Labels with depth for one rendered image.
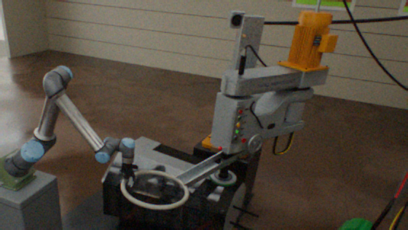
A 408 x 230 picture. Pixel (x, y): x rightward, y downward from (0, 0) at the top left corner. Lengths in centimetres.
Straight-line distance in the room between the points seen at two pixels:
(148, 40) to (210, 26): 183
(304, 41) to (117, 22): 772
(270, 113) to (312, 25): 68
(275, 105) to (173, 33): 682
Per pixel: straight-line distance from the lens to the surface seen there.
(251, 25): 318
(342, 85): 878
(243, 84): 229
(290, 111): 288
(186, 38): 911
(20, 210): 256
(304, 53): 277
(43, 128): 248
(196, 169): 255
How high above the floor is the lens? 231
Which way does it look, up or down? 28 degrees down
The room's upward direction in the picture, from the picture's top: 4 degrees clockwise
